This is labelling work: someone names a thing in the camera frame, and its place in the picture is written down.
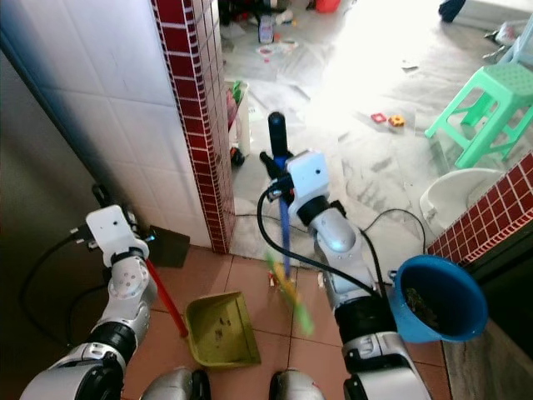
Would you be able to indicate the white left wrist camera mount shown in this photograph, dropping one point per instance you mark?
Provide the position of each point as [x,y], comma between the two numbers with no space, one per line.
[112,229]

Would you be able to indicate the dark blue rounded object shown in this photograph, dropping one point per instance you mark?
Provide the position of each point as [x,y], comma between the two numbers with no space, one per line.
[451,8]

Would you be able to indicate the blue broom with green bristles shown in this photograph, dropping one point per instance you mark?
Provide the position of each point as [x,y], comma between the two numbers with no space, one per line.
[277,133]

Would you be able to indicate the orange toy piece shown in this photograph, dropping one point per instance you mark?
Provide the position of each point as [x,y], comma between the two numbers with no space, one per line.
[396,121]

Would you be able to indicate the dark brown square plate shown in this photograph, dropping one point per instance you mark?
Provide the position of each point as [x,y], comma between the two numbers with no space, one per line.
[168,247]

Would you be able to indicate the clear plastic bottle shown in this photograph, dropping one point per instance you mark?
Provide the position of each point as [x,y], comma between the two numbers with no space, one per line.
[266,30]

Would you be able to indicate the green plastic stool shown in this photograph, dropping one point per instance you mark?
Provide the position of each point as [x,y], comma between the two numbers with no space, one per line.
[495,92]

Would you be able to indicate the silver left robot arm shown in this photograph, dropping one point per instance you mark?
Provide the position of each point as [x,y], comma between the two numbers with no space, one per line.
[129,287]

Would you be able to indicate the blue plastic basin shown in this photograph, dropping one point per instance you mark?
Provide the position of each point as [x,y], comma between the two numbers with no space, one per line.
[445,292]

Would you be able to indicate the silver robot leg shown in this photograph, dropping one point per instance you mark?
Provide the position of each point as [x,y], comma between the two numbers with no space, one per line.
[175,386]
[300,386]

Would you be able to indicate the red square toy piece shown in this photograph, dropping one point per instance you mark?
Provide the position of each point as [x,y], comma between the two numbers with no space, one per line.
[379,118]

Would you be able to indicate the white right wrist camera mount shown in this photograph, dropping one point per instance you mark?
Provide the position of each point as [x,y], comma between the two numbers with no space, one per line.
[310,183]

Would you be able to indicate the white plastic bucket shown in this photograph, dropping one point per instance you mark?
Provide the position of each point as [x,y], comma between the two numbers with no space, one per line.
[454,196]

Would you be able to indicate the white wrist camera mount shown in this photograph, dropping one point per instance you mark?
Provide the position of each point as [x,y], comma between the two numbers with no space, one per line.
[112,229]
[310,183]

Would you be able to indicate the white container with green items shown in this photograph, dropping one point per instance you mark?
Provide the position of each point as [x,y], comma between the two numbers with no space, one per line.
[240,125]

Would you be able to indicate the silver right robot leg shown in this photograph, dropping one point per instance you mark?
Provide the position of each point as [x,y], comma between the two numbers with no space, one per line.
[300,386]

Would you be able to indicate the red plastic object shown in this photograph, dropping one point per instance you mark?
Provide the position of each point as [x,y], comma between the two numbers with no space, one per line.
[327,5]

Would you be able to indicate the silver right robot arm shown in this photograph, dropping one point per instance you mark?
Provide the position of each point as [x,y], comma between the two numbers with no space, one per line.
[341,250]

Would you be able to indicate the silver left robot leg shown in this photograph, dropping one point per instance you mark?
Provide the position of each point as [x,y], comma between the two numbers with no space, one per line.
[175,386]

